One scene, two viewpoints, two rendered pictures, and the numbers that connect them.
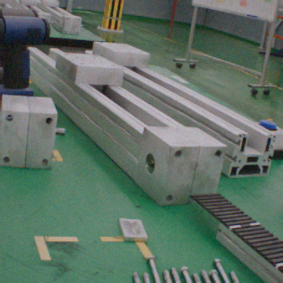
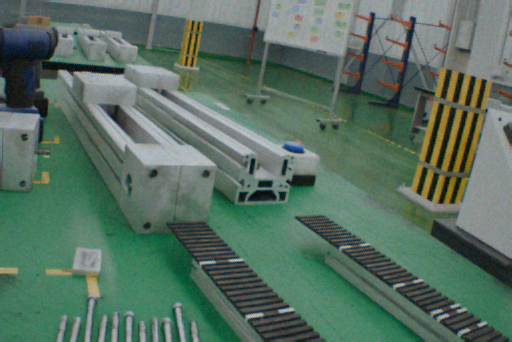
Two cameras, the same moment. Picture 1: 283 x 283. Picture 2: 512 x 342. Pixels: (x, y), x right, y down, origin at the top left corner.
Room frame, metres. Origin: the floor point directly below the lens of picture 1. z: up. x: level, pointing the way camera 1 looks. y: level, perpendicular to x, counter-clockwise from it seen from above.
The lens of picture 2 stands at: (0.14, -0.14, 1.05)
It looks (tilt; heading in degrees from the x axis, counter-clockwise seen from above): 16 degrees down; 356
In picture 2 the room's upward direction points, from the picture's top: 11 degrees clockwise
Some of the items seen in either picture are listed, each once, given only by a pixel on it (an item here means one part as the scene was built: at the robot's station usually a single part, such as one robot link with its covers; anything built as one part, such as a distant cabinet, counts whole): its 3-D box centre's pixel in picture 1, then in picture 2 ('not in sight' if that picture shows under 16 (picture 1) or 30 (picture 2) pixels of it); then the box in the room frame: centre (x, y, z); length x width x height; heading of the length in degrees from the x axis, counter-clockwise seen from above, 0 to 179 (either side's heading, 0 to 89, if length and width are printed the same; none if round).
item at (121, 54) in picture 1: (119, 58); (149, 81); (1.46, 0.10, 0.87); 0.16 x 0.11 x 0.07; 29
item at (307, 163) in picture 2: (261, 140); (286, 164); (1.06, -0.26, 0.81); 0.10 x 0.08 x 0.06; 119
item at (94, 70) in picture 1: (86, 74); (101, 93); (1.15, 0.15, 0.87); 0.16 x 0.11 x 0.07; 29
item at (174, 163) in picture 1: (186, 164); (173, 187); (0.77, -0.07, 0.83); 0.12 x 0.09 x 0.10; 119
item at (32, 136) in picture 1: (32, 130); (14, 150); (0.80, 0.18, 0.83); 0.11 x 0.10 x 0.10; 109
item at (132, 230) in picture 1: (132, 230); (87, 262); (0.60, -0.01, 0.78); 0.05 x 0.03 x 0.01; 13
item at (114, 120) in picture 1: (83, 93); (99, 115); (1.15, 0.15, 0.82); 0.80 x 0.10 x 0.09; 29
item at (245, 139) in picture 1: (155, 97); (178, 120); (1.24, -0.02, 0.82); 0.80 x 0.10 x 0.09; 29
